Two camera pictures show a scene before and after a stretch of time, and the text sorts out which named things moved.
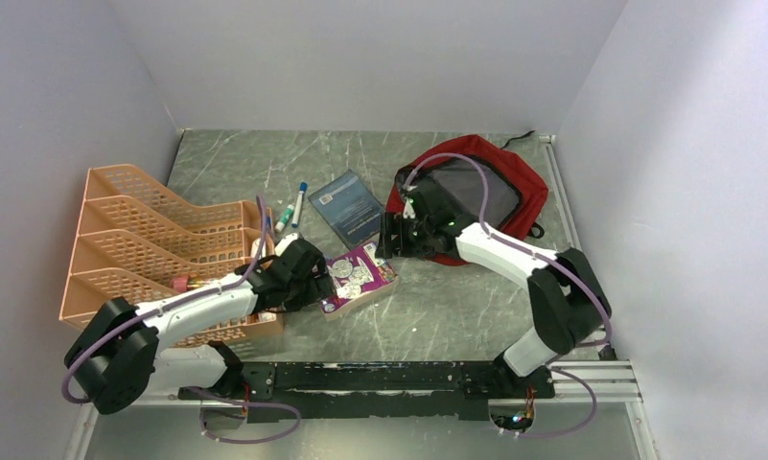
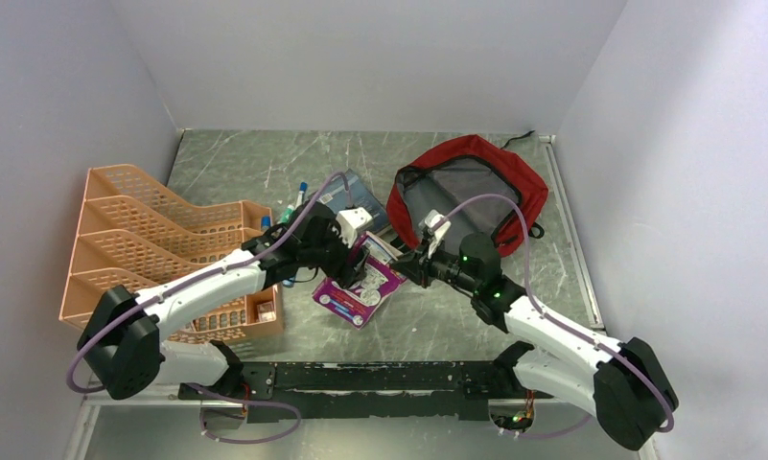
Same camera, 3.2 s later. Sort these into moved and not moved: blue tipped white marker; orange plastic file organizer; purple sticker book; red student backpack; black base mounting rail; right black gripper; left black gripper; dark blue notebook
Moved: right black gripper; purple sticker book; left black gripper
Not moved: blue tipped white marker; dark blue notebook; red student backpack; black base mounting rail; orange plastic file organizer
